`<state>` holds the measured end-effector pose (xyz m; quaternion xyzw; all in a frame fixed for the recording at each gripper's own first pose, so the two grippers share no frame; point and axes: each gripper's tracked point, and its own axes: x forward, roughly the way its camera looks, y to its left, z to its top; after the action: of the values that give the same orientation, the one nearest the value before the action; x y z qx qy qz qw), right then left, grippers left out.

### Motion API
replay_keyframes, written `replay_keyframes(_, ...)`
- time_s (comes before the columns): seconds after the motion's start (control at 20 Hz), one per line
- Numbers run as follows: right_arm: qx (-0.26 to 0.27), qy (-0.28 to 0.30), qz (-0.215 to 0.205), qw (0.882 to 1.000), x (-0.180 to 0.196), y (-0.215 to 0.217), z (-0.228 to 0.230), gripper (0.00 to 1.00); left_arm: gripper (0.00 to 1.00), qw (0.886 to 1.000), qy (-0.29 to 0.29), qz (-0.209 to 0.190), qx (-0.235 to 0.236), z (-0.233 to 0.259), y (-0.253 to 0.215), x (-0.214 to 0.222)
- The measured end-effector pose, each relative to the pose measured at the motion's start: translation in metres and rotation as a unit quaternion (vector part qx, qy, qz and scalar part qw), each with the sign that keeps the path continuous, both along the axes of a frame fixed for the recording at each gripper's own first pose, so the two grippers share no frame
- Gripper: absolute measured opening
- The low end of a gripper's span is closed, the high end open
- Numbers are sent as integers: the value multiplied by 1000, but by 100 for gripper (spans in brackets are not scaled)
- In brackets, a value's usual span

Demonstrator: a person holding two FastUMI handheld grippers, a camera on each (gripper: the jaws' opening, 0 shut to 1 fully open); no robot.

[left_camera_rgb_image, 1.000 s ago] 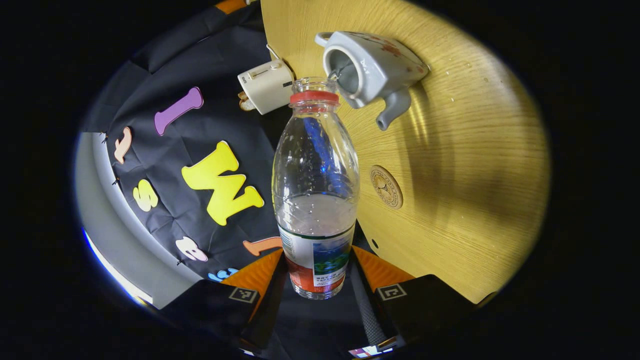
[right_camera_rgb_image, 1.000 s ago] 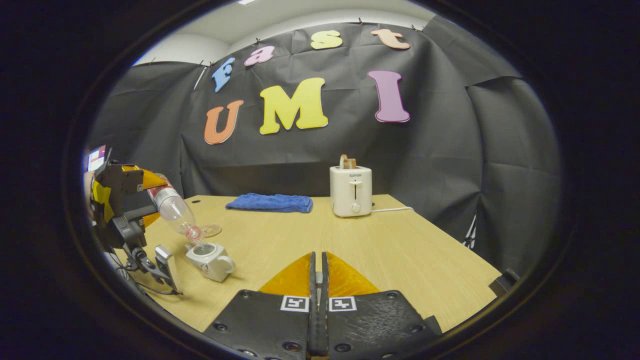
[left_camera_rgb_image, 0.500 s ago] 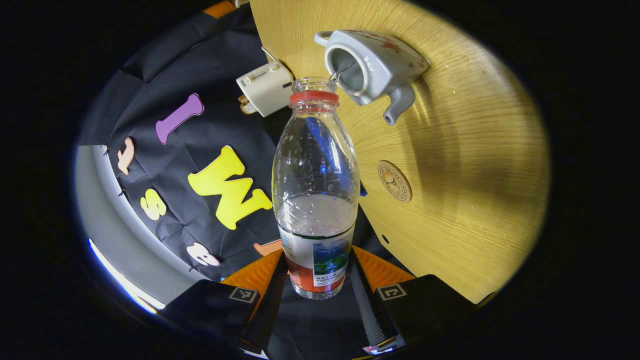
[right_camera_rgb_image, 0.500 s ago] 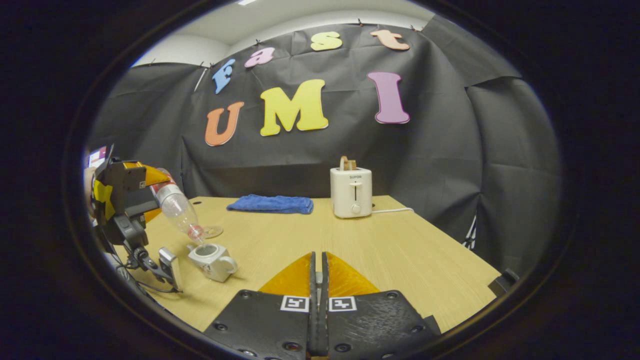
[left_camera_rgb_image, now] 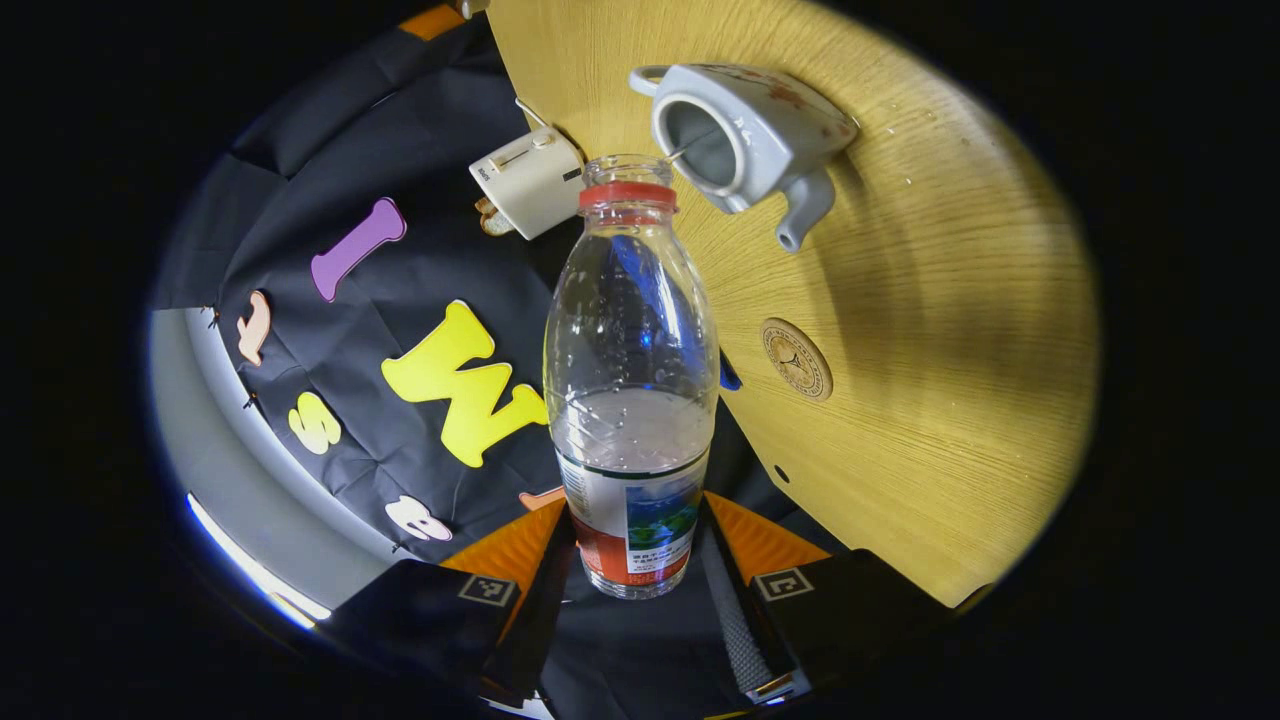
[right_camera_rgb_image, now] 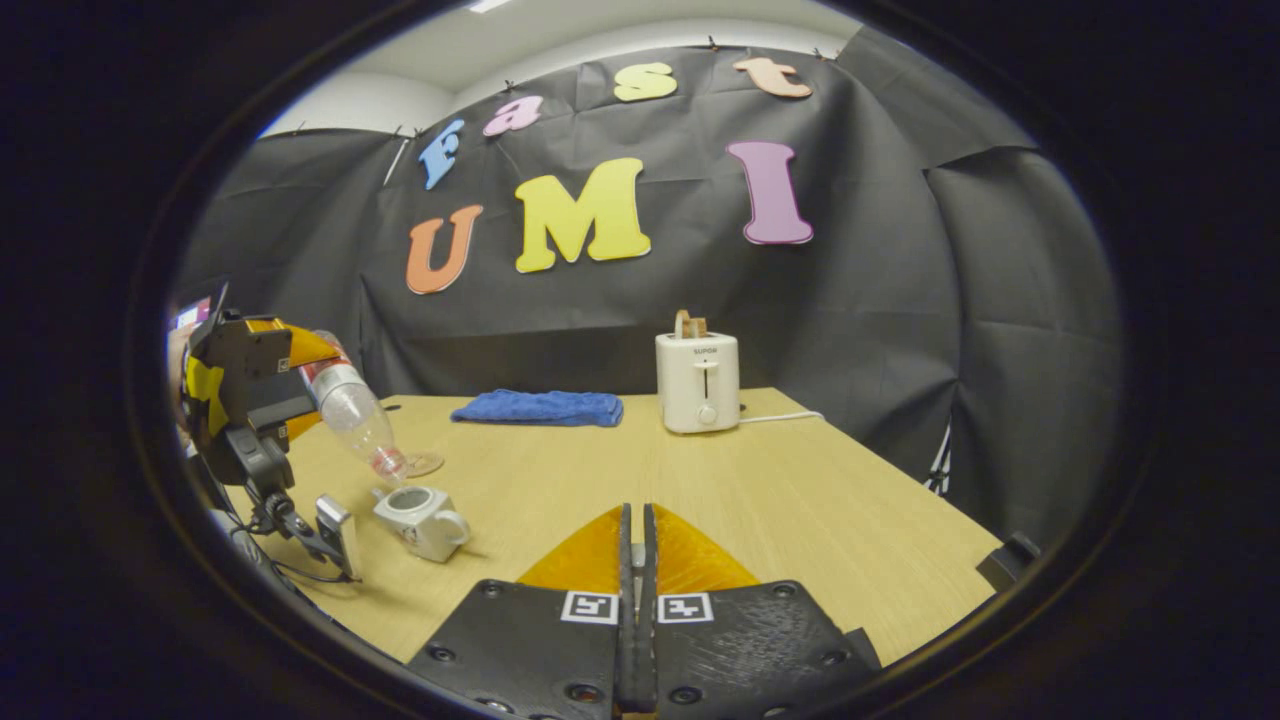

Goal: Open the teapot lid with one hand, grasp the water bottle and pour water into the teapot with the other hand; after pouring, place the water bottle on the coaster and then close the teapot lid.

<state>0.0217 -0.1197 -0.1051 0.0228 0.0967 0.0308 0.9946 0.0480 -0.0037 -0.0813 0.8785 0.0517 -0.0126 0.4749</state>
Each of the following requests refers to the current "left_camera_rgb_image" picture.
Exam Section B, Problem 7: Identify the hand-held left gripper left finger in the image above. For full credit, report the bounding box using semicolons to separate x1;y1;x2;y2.
318;496;581;706

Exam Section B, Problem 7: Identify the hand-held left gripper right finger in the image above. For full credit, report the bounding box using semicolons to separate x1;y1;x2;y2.
695;490;954;705

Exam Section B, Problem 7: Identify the round wooden coaster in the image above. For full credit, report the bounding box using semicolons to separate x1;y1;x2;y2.
760;317;834;403

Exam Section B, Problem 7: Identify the clear plastic water bottle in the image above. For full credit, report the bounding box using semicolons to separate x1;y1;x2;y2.
543;154;721;601

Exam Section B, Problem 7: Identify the white ceramic teacup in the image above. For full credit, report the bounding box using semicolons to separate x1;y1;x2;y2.
628;63;861;254

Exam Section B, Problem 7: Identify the white toaster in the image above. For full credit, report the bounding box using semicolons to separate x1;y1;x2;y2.
468;126;587;242

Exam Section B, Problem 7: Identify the toasted bread slice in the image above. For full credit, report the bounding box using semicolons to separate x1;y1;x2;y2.
474;195;517;238

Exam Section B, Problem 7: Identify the ceiling light panel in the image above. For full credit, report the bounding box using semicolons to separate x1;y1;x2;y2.
185;492;333;631

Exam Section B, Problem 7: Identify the white toaster cable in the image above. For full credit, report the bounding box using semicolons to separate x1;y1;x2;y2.
514;96;561;136

